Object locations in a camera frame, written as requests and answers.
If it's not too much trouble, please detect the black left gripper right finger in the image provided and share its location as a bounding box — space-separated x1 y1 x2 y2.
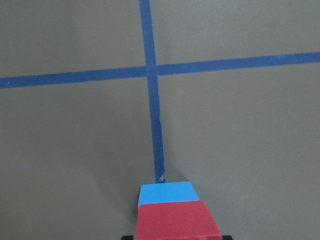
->
221 235 233 240

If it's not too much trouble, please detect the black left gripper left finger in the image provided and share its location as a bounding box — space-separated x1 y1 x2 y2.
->
121 235 134 240

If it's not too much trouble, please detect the red wooden cube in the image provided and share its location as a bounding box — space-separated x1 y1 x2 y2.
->
134 200 223 240

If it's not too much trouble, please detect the blue wooden cube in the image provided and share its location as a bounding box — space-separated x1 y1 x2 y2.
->
137 181 199 208

